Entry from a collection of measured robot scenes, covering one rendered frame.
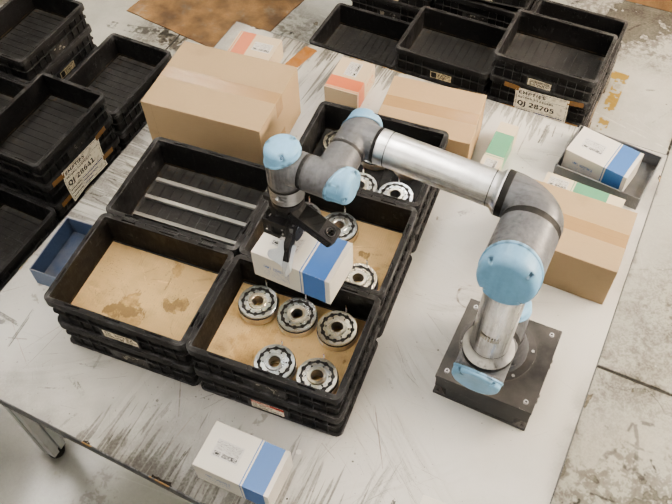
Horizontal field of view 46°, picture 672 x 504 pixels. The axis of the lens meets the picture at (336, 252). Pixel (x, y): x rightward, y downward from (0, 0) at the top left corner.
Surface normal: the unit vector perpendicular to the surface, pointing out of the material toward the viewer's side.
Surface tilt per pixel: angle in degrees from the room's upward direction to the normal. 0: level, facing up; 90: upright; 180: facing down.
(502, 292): 83
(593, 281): 90
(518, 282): 83
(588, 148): 0
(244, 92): 0
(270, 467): 0
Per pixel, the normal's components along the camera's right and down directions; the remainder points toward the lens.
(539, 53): -0.03, -0.58
